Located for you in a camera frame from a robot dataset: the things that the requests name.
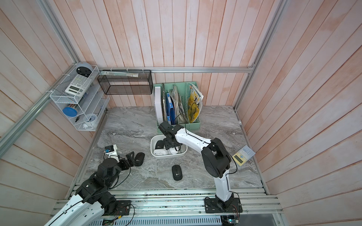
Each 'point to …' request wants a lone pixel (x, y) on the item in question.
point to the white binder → (158, 105)
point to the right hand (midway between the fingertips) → (171, 143)
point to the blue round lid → (69, 111)
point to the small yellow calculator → (243, 155)
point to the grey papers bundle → (181, 116)
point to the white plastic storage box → (156, 137)
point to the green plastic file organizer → (182, 88)
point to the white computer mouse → (158, 152)
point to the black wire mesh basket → (127, 82)
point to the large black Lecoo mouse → (176, 172)
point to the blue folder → (170, 111)
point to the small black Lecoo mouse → (139, 159)
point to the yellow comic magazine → (194, 102)
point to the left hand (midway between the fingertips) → (127, 155)
